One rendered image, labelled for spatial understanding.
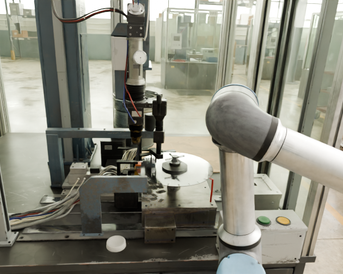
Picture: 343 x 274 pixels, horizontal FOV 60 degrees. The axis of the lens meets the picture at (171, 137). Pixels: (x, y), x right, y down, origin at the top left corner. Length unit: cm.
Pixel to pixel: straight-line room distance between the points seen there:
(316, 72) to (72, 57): 117
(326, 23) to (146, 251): 97
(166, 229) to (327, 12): 89
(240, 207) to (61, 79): 120
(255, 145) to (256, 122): 4
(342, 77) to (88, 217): 97
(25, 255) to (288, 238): 91
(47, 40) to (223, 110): 127
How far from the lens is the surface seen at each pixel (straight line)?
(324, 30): 109
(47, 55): 173
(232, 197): 79
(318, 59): 109
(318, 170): 62
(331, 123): 104
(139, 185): 111
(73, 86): 172
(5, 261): 123
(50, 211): 134
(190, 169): 128
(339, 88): 102
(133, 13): 113
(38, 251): 122
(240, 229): 83
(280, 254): 117
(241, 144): 59
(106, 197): 142
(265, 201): 130
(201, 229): 126
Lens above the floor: 151
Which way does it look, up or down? 20 degrees down
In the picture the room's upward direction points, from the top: 2 degrees clockwise
